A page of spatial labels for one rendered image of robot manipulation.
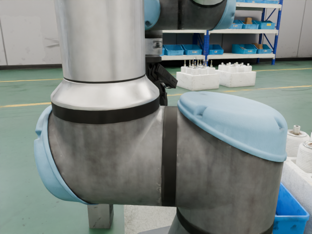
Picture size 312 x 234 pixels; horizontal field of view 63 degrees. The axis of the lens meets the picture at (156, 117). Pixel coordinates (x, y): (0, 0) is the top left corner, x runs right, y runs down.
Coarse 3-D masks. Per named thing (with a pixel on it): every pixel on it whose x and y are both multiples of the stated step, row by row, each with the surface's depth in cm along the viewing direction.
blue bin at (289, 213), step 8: (280, 184) 87; (280, 192) 87; (288, 192) 82; (280, 200) 87; (288, 200) 82; (296, 200) 78; (280, 208) 87; (288, 208) 82; (296, 208) 77; (304, 208) 74; (280, 216) 71; (288, 216) 71; (296, 216) 71; (304, 216) 71; (280, 224) 72; (288, 224) 72; (296, 224) 72; (304, 224) 72; (280, 232) 73; (288, 232) 73; (296, 232) 73
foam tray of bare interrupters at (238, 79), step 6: (216, 72) 348; (222, 72) 335; (228, 72) 324; (240, 72) 324; (246, 72) 326; (252, 72) 329; (222, 78) 336; (228, 78) 324; (234, 78) 322; (240, 78) 325; (246, 78) 328; (252, 78) 332; (222, 84) 338; (228, 84) 325; (234, 84) 325; (240, 84) 328; (246, 84) 331; (252, 84) 334
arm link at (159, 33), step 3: (150, 30) 60; (153, 30) 60; (156, 30) 60; (159, 30) 61; (147, 33) 60; (150, 33) 60; (153, 33) 60; (156, 33) 61; (159, 33) 61; (147, 36) 60; (150, 36) 60; (153, 36) 60; (156, 36) 61; (159, 36) 61
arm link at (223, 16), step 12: (180, 0) 48; (192, 0) 46; (204, 0) 45; (216, 0) 45; (228, 0) 48; (180, 12) 49; (192, 12) 49; (204, 12) 47; (216, 12) 48; (228, 12) 48; (180, 24) 50; (192, 24) 50; (204, 24) 50; (216, 24) 50; (228, 24) 50
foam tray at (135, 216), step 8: (128, 208) 71; (136, 208) 71; (144, 208) 71; (152, 208) 71; (160, 208) 71; (168, 208) 71; (128, 216) 72; (136, 216) 72; (144, 216) 71; (152, 216) 71; (160, 216) 71; (168, 216) 71; (128, 224) 72; (136, 224) 72; (144, 224) 72; (152, 224) 72; (160, 224) 72; (168, 224) 72; (128, 232) 73; (136, 232) 73
